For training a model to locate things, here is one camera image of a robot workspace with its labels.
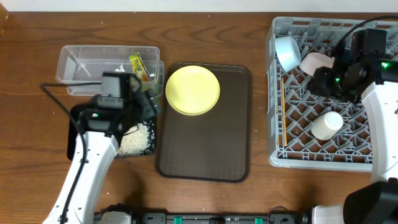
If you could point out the crumpled white paper scrap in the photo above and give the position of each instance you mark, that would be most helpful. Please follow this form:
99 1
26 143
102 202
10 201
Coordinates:
120 68

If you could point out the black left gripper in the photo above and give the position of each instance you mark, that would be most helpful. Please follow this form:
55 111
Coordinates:
147 104

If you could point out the yellow plate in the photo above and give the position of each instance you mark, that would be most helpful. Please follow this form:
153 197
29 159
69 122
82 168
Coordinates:
192 90

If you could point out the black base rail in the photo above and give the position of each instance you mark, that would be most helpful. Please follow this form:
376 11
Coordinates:
121 213

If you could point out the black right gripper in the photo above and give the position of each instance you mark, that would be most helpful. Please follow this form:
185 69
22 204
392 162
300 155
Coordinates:
321 81

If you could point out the wooden chopstick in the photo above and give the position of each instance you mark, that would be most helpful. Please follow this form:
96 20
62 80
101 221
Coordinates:
283 113
277 127

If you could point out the pile of rice grains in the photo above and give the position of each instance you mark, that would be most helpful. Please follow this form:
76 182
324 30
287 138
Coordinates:
139 140

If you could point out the white pink bowl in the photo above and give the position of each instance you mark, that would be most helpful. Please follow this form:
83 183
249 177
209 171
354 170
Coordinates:
315 60

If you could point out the light blue bowl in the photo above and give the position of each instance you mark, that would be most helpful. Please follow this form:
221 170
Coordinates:
287 52

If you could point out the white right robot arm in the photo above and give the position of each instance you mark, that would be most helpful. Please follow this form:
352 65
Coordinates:
377 202

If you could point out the black waste tray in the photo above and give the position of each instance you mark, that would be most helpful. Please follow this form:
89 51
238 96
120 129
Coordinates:
72 133

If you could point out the dark brown serving tray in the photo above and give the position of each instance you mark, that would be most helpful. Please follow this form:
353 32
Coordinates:
213 146

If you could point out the yellow green snack wrapper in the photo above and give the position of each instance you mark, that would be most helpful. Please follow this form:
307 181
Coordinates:
147 79

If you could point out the small pale green cup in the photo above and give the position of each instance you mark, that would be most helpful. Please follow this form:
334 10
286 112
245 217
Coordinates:
327 125

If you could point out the grey dishwasher rack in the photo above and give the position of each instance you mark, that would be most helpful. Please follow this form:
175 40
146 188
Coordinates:
350 148

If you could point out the clear plastic waste bin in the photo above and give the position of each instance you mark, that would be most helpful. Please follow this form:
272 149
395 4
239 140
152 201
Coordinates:
87 63

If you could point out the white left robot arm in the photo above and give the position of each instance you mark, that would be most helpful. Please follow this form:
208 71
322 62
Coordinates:
94 153

